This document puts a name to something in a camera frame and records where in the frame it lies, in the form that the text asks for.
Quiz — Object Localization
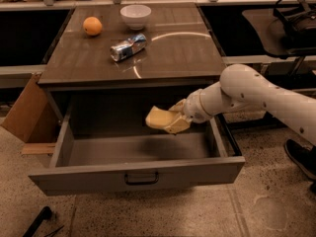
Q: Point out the crushed blue soda can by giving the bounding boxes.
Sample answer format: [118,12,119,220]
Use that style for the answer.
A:
[110,34,147,62]

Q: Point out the black drawer handle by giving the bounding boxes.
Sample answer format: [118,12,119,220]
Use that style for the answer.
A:
[124,172,159,186]

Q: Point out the white ceramic bowl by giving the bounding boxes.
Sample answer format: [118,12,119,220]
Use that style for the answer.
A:
[119,4,151,30]

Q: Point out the yellow sponge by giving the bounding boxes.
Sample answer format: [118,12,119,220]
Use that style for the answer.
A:
[145,107,177,129]

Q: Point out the grey cabinet with wooden top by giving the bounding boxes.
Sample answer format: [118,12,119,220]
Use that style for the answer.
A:
[38,3,231,123]

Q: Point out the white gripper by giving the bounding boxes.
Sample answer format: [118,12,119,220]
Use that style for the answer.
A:
[164,89,211,134]

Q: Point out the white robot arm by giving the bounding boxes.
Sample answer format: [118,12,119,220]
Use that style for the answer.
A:
[164,64,316,145]

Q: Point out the black tool on floor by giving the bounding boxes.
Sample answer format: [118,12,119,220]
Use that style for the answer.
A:
[23,206,52,237]

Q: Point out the orange fruit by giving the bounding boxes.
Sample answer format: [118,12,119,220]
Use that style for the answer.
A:
[83,17,103,37]

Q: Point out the black headset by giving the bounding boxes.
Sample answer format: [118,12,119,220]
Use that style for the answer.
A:
[273,0,316,48]

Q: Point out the open grey top drawer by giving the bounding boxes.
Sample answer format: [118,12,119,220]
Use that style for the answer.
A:
[29,93,245,196]

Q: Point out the black shoe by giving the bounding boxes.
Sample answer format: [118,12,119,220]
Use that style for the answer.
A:
[284,139,316,181]

